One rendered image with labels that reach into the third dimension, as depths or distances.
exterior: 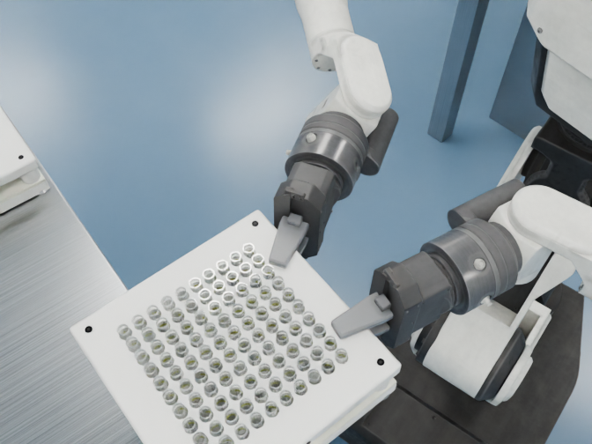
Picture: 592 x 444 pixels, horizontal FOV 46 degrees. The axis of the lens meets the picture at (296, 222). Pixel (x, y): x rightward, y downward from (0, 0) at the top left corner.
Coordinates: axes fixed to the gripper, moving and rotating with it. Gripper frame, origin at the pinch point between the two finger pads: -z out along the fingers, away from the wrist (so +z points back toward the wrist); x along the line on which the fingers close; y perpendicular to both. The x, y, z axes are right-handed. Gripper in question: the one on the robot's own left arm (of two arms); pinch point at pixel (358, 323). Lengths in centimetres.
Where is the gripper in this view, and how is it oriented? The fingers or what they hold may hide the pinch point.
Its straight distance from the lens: 73.9
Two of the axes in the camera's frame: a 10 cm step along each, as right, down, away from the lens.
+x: -0.1, 5.7, 8.2
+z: 8.7, -4.0, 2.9
